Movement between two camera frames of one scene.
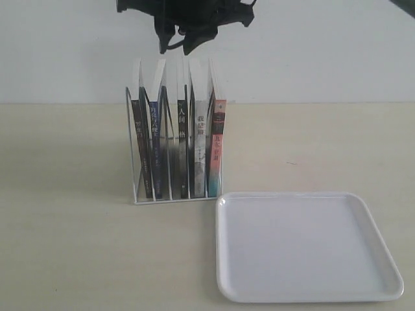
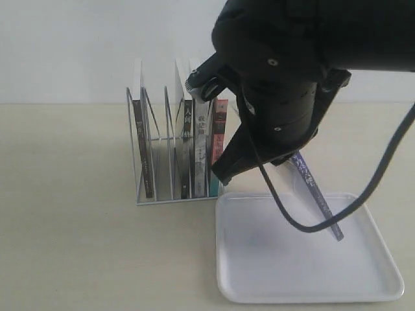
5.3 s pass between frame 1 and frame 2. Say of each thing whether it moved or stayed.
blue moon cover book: moved
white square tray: stayed
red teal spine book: stayed
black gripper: moved
